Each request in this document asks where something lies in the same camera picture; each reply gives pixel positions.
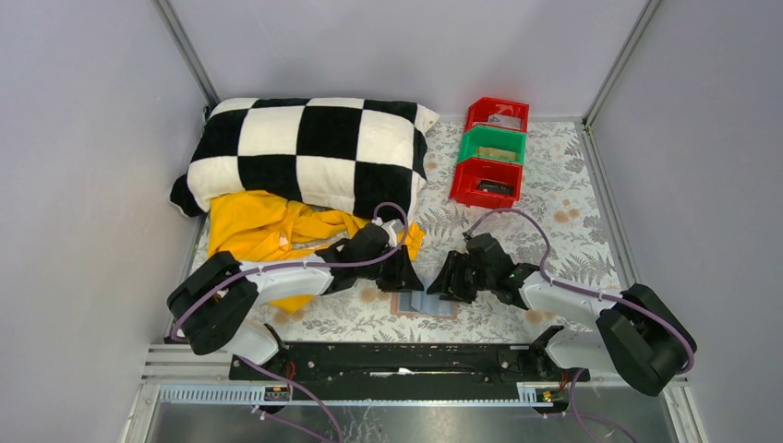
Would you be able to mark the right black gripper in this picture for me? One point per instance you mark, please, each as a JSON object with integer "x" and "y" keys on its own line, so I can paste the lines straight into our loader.
{"x": 462, "y": 276}

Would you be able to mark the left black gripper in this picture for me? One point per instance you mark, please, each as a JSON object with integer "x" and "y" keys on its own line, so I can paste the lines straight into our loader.
{"x": 396, "y": 269}

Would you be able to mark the pink leather card holder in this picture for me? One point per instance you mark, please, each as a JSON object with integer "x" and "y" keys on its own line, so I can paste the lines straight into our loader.
{"x": 420, "y": 304}

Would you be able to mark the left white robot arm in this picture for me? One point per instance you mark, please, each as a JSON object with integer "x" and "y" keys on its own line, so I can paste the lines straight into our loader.
{"x": 211, "y": 308}

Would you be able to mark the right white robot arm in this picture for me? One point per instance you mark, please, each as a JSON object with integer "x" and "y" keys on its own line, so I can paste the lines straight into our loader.
{"x": 632, "y": 334}

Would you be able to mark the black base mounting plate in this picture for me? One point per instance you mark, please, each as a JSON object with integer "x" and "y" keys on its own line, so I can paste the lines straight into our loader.
{"x": 387, "y": 365}

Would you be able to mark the front red plastic bin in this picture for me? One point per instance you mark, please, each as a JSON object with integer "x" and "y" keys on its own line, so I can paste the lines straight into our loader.
{"x": 484, "y": 183}

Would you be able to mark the red plastic bin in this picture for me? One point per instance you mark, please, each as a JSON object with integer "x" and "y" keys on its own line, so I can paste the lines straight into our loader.
{"x": 498, "y": 113}
{"x": 484, "y": 183}

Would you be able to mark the floral patterned table mat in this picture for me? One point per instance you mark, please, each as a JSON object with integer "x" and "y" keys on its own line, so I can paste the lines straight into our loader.
{"x": 556, "y": 219}

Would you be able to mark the black white checkered pillow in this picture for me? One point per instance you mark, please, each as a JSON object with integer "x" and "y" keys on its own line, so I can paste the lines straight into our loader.
{"x": 346, "y": 154}

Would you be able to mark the green plastic bin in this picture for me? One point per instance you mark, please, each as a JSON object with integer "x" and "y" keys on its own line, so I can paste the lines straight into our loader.
{"x": 496, "y": 144}

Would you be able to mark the yellow cloth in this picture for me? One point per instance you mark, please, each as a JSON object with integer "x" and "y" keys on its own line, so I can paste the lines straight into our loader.
{"x": 257, "y": 226}

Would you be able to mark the back red plastic bin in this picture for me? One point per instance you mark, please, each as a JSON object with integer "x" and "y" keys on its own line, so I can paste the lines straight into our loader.
{"x": 498, "y": 113}

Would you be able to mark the grey slotted cable duct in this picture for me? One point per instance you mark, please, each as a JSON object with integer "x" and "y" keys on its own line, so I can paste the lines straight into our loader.
{"x": 506, "y": 395}

